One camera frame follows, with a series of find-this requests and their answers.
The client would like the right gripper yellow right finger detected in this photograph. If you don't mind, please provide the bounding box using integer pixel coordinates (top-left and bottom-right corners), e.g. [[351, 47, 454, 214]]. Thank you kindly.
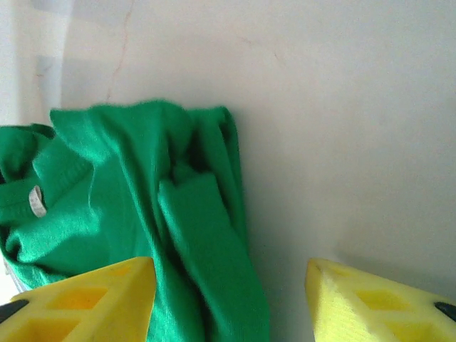
[[306, 258, 456, 342]]

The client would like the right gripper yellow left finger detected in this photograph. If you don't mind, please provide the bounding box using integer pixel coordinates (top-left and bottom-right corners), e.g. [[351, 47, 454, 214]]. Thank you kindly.
[[0, 256, 157, 342]]

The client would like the green t-shirt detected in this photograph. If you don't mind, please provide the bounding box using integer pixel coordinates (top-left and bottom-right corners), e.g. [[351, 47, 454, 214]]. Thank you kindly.
[[0, 100, 271, 342]]

